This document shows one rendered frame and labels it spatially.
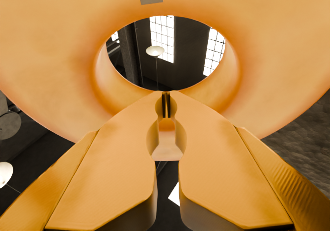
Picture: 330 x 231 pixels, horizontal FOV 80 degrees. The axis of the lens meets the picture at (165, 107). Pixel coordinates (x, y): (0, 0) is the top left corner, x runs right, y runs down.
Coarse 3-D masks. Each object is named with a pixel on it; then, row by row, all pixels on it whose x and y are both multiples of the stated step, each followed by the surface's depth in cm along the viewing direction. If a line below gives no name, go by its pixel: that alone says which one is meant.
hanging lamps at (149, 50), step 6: (150, 48) 667; (156, 48) 671; (162, 48) 662; (150, 54) 659; (156, 54) 671; (156, 66) 697; (0, 162) 392; (6, 162) 392; (0, 168) 392; (6, 168) 392; (12, 168) 384; (0, 174) 392; (6, 174) 392; (0, 180) 380; (6, 180) 388; (0, 186) 375
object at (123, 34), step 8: (120, 32) 424; (128, 32) 440; (120, 40) 440; (128, 40) 450; (136, 40) 456; (120, 48) 458; (128, 48) 442; (136, 48) 473; (128, 56) 460; (136, 56) 492; (128, 64) 481; (136, 64) 511; (128, 72) 502; (136, 72) 525; (128, 80) 526; (136, 80) 540
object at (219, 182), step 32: (192, 128) 8; (224, 128) 8; (192, 160) 7; (224, 160) 7; (192, 192) 6; (224, 192) 6; (256, 192) 6; (192, 224) 6; (224, 224) 5; (256, 224) 5; (288, 224) 5
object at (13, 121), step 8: (0, 96) 209; (0, 104) 211; (0, 112) 213; (8, 112) 228; (0, 120) 220; (8, 120) 228; (16, 120) 237; (0, 128) 213; (8, 128) 230; (16, 128) 240; (0, 136) 224; (8, 136) 233
